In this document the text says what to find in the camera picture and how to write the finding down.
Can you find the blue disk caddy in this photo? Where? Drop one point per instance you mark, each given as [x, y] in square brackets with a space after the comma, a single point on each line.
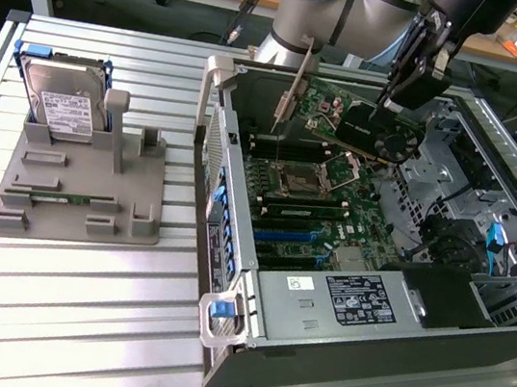
[34, 49]

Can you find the CPU socket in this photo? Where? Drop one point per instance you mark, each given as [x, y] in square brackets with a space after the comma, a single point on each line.
[302, 179]

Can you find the green graphics card black fan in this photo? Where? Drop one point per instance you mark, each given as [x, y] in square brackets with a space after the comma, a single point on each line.
[361, 126]

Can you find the gray case corner bracket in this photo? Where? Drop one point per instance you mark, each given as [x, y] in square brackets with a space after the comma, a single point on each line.
[204, 331]
[221, 68]

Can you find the open black PC case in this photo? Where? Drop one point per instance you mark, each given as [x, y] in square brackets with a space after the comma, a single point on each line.
[360, 359]

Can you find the gray plastic parts rack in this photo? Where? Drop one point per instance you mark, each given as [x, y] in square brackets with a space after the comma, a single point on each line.
[73, 166]

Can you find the gray power supply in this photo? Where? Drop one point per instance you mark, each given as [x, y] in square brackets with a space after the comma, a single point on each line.
[289, 315]

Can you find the black cooling fan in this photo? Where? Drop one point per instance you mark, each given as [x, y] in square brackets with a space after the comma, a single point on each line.
[450, 246]

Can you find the metal disk bay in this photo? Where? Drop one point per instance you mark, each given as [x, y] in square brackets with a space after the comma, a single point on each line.
[514, 305]

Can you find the silver hard disk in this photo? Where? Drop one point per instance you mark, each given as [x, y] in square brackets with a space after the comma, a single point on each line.
[59, 91]

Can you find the green motherboard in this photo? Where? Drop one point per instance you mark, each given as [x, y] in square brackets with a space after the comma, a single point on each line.
[366, 224]

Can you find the black RAM slot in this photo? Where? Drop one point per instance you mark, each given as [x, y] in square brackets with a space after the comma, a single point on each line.
[290, 143]
[291, 154]

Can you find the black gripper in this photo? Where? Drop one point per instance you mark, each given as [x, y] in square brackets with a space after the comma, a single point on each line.
[425, 89]

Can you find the metal socket cover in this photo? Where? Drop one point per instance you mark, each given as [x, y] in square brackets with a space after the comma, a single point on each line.
[345, 167]

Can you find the blue case latch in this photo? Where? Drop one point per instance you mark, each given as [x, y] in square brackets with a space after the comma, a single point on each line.
[219, 308]

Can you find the black expansion slot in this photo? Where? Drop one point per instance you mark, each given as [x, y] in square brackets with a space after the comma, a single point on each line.
[287, 262]

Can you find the black RAM stick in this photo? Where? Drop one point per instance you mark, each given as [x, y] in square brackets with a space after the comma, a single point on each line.
[304, 211]

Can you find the orange small item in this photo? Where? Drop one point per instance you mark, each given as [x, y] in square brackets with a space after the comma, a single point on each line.
[511, 48]

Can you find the thin metal locking lever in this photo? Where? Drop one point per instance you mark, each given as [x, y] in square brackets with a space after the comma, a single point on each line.
[278, 150]

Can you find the black plastic air shroud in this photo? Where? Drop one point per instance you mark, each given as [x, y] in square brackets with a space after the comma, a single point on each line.
[447, 299]

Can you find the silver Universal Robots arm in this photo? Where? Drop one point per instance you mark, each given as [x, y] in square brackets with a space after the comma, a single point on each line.
[314, 17]

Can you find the blue expansion slot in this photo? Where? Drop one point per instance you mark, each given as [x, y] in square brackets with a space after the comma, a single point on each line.
[281, 237]

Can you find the green RAM stick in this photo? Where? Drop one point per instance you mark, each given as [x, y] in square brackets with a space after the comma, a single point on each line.
[72, 199]

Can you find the blue card retention clips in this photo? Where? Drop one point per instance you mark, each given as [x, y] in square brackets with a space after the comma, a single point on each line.
[225, 237]

